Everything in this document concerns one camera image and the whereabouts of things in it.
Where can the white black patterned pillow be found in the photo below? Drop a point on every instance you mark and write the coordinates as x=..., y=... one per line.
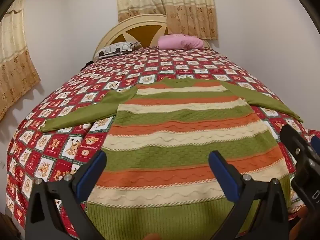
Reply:
x=116, y=48

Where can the red teddy bear printed blanket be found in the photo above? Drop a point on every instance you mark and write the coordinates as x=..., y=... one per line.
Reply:
x=50, y=142

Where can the pink pillow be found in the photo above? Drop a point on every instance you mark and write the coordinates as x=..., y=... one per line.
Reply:
x=180, y=42

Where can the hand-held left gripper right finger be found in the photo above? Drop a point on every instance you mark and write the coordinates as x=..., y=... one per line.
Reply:
x=223, y=177

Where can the dark brown furniture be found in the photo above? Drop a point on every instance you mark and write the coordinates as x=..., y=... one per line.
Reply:
x=8, y=226

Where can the dark cloth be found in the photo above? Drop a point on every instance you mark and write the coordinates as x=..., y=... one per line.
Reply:
x=87, y=65

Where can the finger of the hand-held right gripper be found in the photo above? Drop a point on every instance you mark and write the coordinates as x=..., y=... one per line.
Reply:
x=291, y=138

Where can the cream and brown headboard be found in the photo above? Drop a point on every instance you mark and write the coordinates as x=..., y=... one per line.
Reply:
x=140, y=30

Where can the green orange cream striped sweater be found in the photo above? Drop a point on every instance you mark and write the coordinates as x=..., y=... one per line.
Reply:
x=175, y=142

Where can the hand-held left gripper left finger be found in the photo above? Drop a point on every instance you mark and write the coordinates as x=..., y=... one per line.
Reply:
x=93, y=172

